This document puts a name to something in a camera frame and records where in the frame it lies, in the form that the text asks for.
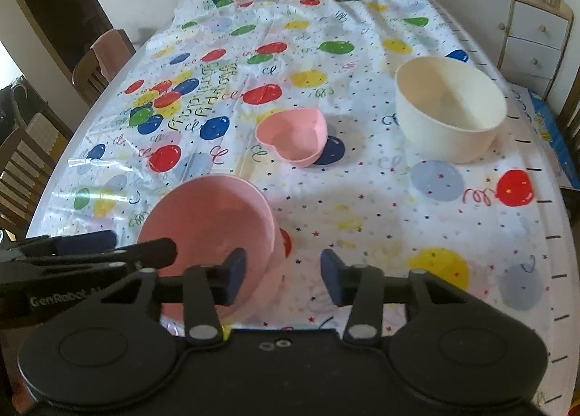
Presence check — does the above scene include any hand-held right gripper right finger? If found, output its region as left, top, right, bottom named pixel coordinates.
left=321, top=248, right=474, bottom=346

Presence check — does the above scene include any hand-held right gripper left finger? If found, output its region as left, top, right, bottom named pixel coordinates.
left=97, top=247, right=248, bottom=346

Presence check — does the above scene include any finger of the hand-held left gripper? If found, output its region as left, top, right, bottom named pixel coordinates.
left=0, top=237, right=177, bottom=283
left=0, top=229, right=117, bottom=260

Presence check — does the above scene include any round pink bowl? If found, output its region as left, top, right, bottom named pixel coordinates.
left=136, top=174, right=291, bottom=324

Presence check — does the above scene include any pink heart-shaped bowl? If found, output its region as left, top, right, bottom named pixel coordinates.
left=255, top=109, right=328, bottom=169

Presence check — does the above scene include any cream bowl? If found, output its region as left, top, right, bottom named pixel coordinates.
left=393, top=56, right=507, bottom=164

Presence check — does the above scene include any balloon printed tablecloth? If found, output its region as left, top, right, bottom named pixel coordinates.
left=25, top=0, right=572, bottom=399

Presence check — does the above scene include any wooden chair with black seat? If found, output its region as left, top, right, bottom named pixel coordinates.
left=0, top=112, right=75, bottom=238

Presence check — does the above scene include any black bag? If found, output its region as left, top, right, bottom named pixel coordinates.
left=0, top=76, right=28, bottom=127

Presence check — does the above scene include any wooden chair with towel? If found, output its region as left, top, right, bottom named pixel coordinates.
left=72, top=29, right=137, bottom=105

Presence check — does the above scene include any pink towel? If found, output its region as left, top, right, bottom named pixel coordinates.
left=93, top=29, right=136, bottom=77

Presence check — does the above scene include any blue seat cushion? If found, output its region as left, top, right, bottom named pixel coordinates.
left=528, top=94, right=580, bottom=190

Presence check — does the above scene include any wooden slat-back chair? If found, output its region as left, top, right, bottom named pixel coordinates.
left=557, top=76, right=580, bottom=149

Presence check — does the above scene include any grey drawer cabinet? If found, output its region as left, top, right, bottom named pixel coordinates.
left=426, top=0, right=575, bottom=97

